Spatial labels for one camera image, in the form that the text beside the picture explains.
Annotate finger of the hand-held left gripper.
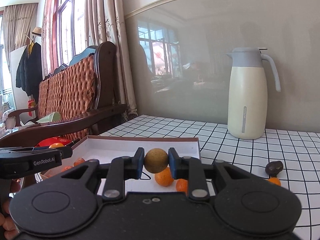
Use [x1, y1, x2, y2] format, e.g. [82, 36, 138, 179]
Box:
[0, 146, 73, 159]

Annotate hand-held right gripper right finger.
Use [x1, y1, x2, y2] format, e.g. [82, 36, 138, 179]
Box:
[168, 147, 265, 202]

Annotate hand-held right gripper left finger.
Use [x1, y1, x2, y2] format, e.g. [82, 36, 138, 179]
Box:
[60, 147, 146, 201]

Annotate round tan fruit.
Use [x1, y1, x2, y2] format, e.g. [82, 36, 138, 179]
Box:
[144, 148, 169, 174]

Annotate brown cardboard box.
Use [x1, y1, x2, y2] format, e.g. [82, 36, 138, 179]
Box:
[40, 135, 202, 198]

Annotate person's left hand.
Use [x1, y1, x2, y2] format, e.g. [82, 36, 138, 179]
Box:
[0, 180, 22, 240]

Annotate red bowl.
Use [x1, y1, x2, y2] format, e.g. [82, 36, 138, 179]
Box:
[35, 137, 74, 147]

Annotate green cup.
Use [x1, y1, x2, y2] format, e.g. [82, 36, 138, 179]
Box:
[36, 111, 61, 124]

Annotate small red object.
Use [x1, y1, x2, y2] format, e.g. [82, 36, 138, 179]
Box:
[27, 99, 36, 117]

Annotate orange woven chair cushion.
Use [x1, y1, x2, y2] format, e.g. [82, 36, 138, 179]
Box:
[39, 55, 98, 140]

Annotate black jacket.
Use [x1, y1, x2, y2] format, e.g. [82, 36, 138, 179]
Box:
[16, 42, 43, 97]

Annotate dark wooden chair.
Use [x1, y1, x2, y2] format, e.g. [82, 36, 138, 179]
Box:
[0, 41, 127, 148]

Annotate blue cloth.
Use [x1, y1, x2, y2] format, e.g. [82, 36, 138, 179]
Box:
[69, 45, 99, 65]

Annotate cream thermos jug grey lid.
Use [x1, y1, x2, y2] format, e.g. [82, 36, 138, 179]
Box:
[226, 47, 281, 140]

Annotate dark brown fruit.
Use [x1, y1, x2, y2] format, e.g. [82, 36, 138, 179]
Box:
[265, 160, 284, 176]

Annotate white checkered tablecloth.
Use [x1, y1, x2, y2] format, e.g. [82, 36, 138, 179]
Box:
[99, 114, 320, 233]

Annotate beige patterned curtain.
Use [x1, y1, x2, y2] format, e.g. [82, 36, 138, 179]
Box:
[85, 0, 138, 120]

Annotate window with red frame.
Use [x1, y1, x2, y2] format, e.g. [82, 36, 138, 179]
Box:
[54, 0, 88, 68]

